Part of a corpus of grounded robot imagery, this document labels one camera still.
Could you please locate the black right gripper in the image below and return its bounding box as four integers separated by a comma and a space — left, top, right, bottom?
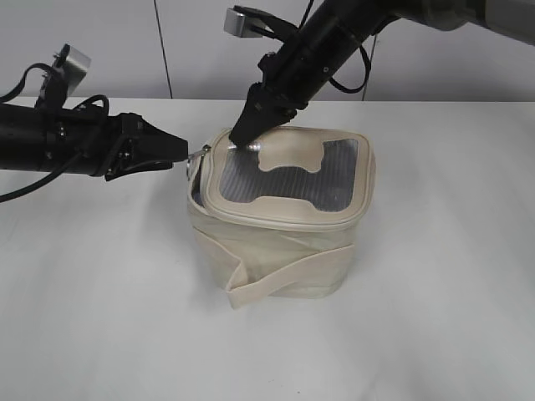
229, 37, 334, 145

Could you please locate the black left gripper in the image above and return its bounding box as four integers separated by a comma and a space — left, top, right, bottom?
85, 113, 188, 180

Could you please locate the silver zipper ring pull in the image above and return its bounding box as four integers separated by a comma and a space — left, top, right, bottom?
186, 145, 211, 175

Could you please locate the cream canvas zipper bag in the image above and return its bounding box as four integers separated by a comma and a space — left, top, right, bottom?
187, 127, 376, 308

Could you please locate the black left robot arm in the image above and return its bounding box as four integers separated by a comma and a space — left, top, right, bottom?
1, 104, 189, 181

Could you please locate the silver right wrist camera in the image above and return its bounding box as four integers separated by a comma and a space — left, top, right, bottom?
223, 8, 264, 38

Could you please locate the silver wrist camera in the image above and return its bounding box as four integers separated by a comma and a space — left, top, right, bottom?
52, 43, 91, 96
223, 8, 264, 38

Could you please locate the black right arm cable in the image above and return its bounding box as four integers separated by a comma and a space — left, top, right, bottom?
329, 35, 373, 94

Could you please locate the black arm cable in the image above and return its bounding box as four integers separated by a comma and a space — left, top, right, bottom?
329, 35, 373, 94
0, 62, 110, 205

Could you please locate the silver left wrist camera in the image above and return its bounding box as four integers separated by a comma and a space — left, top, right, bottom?
52, 43, 91, 96

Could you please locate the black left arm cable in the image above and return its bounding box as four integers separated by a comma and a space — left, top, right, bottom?
0, 62, 110, 205

